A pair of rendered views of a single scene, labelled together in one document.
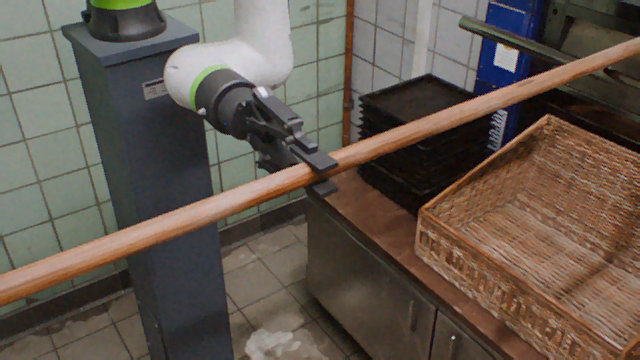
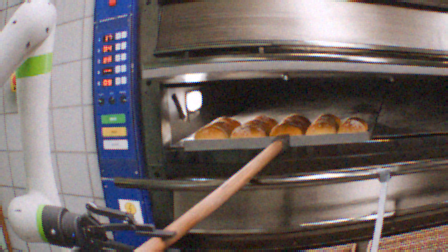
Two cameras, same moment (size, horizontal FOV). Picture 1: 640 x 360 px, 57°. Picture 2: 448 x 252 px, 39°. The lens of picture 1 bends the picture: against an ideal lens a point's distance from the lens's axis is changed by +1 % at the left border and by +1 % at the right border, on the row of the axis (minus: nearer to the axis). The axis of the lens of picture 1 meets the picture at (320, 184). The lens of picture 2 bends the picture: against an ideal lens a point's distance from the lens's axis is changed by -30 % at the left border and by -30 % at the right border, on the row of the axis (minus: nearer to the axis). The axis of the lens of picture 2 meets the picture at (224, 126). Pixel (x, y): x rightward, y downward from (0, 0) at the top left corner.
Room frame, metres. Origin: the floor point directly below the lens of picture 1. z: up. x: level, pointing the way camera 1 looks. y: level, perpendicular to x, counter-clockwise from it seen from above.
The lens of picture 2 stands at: (-0.44, 0.72, 1.57)
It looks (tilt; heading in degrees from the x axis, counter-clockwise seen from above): 8 degrees down; 321
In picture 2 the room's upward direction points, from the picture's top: 5 degrees counter-clockwise
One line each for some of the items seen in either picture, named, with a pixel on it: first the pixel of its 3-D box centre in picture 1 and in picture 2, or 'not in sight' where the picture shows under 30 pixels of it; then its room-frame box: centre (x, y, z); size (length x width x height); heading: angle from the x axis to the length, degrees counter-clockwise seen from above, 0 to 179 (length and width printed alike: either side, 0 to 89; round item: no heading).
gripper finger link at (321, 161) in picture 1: (313, 156); (155, 233); (0.64, 0.01, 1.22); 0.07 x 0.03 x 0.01; 36
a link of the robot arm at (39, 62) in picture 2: not in sight; (34, 36); (0.99, 0.09, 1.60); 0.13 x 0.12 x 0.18; 152
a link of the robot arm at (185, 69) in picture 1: (205, 79); (30, 220); (0.91, 0.19, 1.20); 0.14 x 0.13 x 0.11; 35
